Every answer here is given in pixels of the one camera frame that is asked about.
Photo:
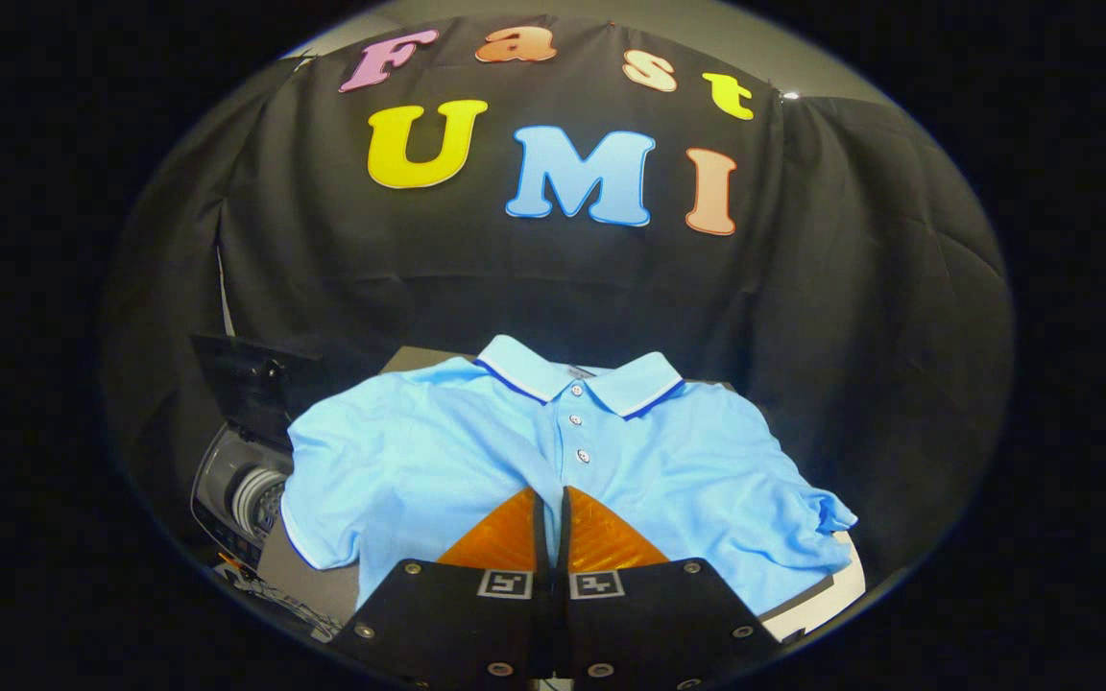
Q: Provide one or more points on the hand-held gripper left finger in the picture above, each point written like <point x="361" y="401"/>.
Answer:
<point x="447" y="624"/>

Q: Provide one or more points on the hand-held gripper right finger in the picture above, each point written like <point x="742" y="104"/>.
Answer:
<point x="659" y="624"/>

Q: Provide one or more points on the light blue polo shirt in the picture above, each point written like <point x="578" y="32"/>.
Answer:
<point x="419" y="461"/>

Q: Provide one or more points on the dark washing machine lid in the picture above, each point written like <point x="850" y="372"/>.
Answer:
<point x="246" y="384"/>

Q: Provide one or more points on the grey cabinet with dark top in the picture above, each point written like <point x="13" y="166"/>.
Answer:
<point x="308" y="587"/>

